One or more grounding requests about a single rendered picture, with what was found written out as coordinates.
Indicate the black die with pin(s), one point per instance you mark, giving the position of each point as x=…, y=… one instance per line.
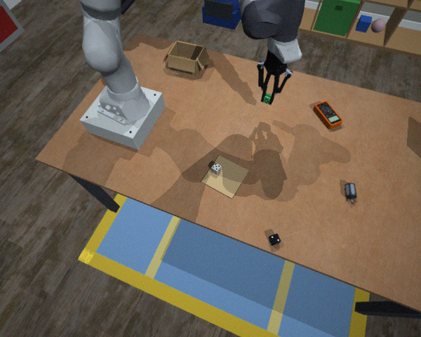
x=274, y=239

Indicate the white die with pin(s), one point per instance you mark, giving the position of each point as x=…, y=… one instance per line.
x=216, y=168

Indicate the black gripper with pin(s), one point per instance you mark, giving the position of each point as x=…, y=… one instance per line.
x=274, y=67

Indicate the beige square mat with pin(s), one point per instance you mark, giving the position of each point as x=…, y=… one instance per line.
x=228, y=180

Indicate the green die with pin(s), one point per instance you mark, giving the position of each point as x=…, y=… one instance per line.
x=267, y=98

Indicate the orange digital multimeter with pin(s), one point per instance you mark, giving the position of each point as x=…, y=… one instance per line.
x=327, y=115

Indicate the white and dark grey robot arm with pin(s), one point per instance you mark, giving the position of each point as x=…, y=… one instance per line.
x=277, y=20

